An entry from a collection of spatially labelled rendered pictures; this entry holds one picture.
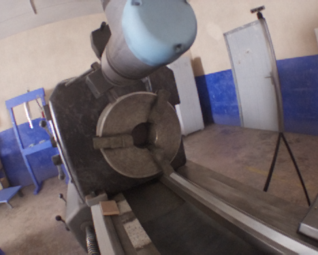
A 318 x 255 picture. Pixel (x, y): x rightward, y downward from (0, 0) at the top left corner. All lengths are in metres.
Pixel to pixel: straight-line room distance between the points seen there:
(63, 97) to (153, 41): 0.53
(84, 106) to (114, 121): 0.22
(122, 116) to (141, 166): 0.15
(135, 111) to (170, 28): 0.33
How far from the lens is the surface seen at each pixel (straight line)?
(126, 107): 0.48
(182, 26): 0.21
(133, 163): 0.50
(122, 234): 0.57
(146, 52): 0.19
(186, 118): 4.14
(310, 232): 0.47
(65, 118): 0.67
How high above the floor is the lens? 1.21
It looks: 12 degrees down
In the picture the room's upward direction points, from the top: 14 degrees counter-clockwise
